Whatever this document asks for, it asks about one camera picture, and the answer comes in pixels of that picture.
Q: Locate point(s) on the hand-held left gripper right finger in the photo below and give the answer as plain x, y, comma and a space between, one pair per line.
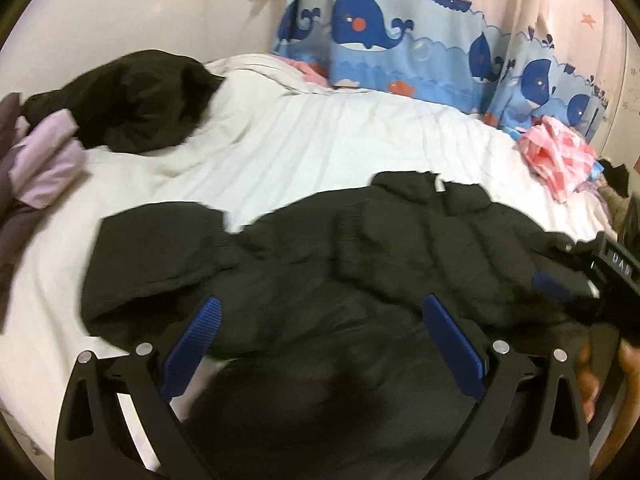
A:
452, 347

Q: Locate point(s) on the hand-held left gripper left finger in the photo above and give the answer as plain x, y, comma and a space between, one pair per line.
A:
192, 345

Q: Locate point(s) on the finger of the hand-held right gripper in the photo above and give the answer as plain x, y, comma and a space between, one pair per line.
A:
550, 282

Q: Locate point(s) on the black puffer jacket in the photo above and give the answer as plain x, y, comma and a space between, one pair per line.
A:
350, 285

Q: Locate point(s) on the dark purple clothes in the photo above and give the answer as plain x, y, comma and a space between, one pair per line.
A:
12, 240

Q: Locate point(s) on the light purple clothes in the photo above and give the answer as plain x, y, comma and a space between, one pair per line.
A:
45, 160

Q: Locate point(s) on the person's right hand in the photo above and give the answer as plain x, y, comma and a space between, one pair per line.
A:
587, 385

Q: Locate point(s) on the small black cloth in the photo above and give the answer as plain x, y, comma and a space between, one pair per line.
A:
615, 175

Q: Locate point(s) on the pink checked cloth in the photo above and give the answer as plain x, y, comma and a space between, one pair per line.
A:
555, 155

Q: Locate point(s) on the white bed sheet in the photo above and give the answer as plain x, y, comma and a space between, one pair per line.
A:
325, 140

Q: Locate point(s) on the black garment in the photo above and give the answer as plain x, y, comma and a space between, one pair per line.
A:
135, 100

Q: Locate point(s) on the plain pink cloth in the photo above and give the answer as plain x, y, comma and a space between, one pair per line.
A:
307, 70

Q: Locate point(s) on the whale print curtain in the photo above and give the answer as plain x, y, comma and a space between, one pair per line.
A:
380, 25

